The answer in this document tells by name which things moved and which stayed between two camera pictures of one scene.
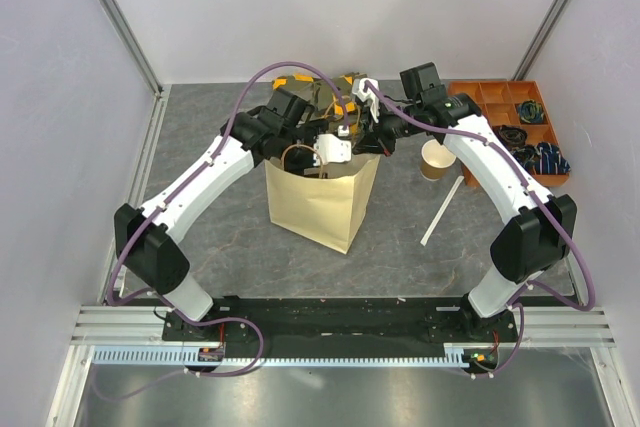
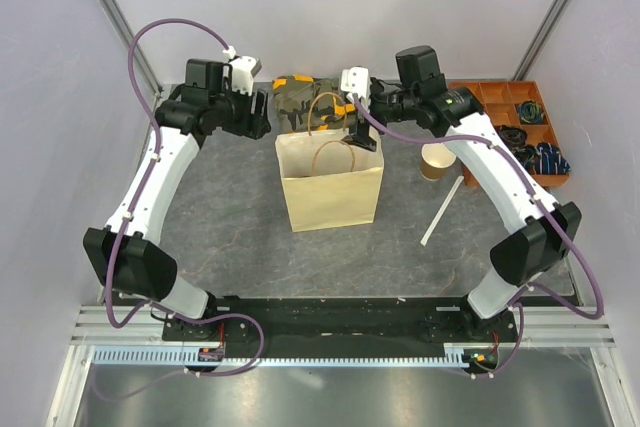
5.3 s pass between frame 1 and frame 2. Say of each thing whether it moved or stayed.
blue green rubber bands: stayed
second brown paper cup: stayed
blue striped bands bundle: stayed
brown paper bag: moved
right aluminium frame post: stayed
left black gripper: moved
